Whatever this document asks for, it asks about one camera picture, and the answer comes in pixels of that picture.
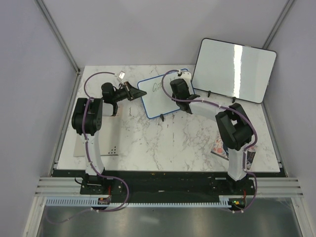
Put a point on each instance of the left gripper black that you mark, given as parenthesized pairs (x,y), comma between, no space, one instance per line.
(133,93)

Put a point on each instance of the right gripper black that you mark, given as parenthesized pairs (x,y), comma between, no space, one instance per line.
(186,86)

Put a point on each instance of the small blue-framed whiteboard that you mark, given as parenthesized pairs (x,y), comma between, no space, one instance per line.
(156,102)

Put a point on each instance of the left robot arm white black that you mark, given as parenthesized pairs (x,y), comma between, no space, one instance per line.
(87,120)

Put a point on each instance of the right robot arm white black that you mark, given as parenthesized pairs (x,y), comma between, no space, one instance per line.
(232,122)

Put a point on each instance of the large black-framed whiteboard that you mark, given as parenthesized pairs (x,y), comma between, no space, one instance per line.
(233,70)

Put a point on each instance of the white paper sheet with dots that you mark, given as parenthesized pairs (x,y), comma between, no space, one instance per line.
(109,134)

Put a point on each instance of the colourful Little Women book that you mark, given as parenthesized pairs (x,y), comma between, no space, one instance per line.
(219,149)

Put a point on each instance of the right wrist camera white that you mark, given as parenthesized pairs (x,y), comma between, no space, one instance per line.
(186,75)

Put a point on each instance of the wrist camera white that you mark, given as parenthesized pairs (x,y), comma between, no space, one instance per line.
(186,75)
(120,76)

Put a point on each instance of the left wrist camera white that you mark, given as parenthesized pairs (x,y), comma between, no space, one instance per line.
(120,76)

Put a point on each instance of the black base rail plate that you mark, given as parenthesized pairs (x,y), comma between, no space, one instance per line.
(176,197)

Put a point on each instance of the aluminium frame rail front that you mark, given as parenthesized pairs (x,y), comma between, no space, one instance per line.
(262,187)

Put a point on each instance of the white slotted cable duct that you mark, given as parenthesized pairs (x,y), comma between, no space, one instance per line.
(107,202)

